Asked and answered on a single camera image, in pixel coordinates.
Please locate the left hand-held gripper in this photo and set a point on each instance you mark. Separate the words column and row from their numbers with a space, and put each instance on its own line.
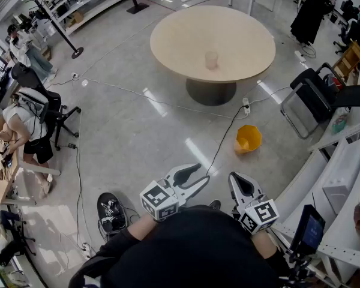
column 159, row 201

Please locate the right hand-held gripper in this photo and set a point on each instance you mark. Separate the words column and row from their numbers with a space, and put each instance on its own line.
column 259, row 214

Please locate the orange plastic bin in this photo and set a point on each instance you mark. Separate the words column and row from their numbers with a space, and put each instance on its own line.
column 247, row 139

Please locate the translucent plastic cup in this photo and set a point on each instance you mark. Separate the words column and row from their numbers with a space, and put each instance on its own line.
column 211, row 60

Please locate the person's right forearm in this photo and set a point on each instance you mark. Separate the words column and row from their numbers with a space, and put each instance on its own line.
column 264, row 244

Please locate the person's left forearm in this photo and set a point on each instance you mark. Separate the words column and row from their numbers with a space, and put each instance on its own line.
column 142, row 226

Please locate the person's black shoe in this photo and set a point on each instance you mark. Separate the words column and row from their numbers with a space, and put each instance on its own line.
column 215, row 204

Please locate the person's black shirt torso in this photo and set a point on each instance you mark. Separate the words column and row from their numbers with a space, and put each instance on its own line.
column 192, row 250

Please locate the black tablet screen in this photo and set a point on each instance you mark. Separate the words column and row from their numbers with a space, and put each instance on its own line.
column 309, row 229

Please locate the white power strip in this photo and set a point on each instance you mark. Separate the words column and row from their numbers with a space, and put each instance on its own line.
column 246, row 105
column 300, row 56

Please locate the white metal shelf rack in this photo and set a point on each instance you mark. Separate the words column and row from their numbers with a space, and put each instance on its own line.
column 342, row 208

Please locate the white box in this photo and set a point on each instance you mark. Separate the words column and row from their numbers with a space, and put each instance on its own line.
column 345, row 175

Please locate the black folding chair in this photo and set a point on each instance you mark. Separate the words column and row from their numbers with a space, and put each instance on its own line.
column 315, row 97

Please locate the black power adapter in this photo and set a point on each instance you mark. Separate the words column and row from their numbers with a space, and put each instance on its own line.
column 72, row 145

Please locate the round wooden table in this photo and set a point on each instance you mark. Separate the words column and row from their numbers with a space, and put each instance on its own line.
column 198, row 34

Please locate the wooden chair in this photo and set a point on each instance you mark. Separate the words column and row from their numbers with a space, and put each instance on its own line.
column 349, row 58

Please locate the black office chair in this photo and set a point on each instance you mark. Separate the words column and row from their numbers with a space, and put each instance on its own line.
column 39, row 94

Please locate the wooden work desk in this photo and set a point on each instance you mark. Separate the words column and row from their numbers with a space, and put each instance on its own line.
column 9, row 172

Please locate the black coat stand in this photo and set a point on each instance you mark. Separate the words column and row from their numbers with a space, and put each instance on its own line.
column 57, row 25

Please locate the white curved shelf unit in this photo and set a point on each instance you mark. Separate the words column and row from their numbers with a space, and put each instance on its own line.
column 78, row 1

